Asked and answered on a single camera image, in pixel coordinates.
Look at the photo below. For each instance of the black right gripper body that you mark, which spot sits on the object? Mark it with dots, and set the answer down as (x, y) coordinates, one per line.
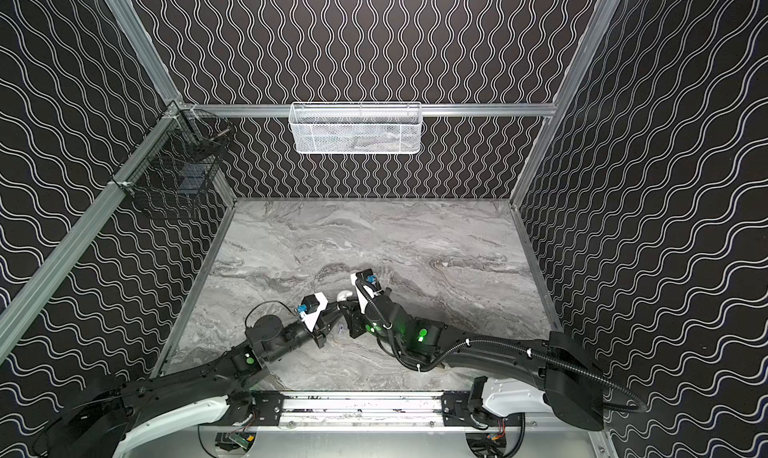
(366, 314)

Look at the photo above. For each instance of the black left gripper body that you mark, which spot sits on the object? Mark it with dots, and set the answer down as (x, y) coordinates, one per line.
(321, 329)

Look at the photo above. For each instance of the white earbud charging case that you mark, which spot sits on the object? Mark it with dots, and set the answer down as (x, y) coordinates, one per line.
(346, 298)

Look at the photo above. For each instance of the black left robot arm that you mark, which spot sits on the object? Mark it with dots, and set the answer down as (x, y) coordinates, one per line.
(115, 416)

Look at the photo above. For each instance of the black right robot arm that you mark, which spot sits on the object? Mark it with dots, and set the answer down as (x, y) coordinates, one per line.
(572, 385)

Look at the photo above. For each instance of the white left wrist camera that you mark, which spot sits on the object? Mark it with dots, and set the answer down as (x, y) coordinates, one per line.
(311, 308)

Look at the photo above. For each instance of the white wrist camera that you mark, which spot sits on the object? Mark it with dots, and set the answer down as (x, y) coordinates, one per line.
(311, 308)
(366, 285)

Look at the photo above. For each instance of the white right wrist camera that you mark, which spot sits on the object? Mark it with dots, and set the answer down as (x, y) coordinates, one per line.
(366, 285)

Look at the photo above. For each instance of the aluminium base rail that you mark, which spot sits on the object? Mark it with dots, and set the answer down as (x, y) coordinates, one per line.
(352, 411)

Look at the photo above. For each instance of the white wire mesh basket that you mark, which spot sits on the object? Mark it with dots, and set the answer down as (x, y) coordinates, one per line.
(356, 128)

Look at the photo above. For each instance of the black wire basket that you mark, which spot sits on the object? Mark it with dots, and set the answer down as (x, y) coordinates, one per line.
(176, 181)

